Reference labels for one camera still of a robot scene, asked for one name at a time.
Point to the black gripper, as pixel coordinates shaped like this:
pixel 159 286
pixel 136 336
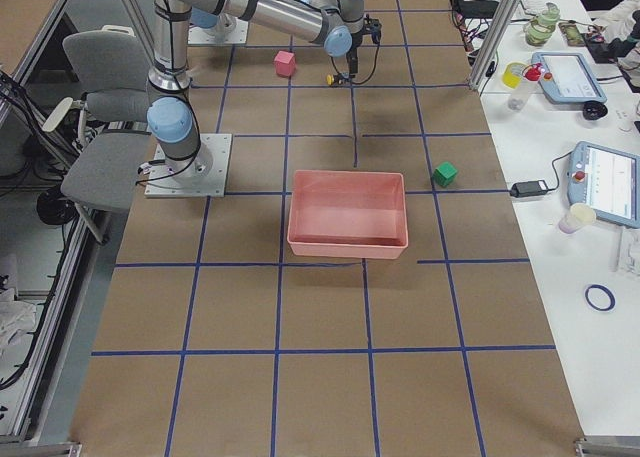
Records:
pixel 352 55

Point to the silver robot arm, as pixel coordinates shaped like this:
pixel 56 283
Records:
pixel 338 26
pixel 213 24

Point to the pink cube center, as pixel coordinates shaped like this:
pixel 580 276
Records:
pixel 284 64

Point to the green cube near bin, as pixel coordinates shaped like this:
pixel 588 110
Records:
pixel 444 174

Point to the pink plastic bin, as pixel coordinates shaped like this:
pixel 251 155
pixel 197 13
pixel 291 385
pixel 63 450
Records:
pixel 348 214

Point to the clear plastic bottle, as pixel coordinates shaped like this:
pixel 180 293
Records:
pixel 528 84

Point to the green tape rolls stack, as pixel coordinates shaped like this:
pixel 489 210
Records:
pixel 541 27

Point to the black power adapter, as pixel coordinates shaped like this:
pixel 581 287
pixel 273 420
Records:
pixel 532 188

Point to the upper teach pendant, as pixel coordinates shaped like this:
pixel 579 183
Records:
pixel 571 78

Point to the teach pendant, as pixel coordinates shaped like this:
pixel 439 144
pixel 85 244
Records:
pixel 607 180
pixel 571 78

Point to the smartphone on desk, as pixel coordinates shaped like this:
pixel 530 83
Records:
pixel 571 34

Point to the grey office chair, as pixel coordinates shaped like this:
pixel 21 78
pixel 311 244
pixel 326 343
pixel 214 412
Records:
pixel 111 66

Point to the black round object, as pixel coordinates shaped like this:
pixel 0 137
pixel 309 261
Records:
pixel 594 110

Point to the translucent plastic cup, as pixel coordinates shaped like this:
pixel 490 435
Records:
pixel 578 216

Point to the lower teach pendant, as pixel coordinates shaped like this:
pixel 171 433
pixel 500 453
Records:
pixel 607 180

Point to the blue tape roll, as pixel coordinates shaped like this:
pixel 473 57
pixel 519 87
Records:
pixel 600 298

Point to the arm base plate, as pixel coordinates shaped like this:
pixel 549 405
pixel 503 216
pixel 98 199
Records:
pixel 205 176
pixel 233 33

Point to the aluminium frame upright right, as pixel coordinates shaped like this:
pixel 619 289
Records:
pixel 487 51

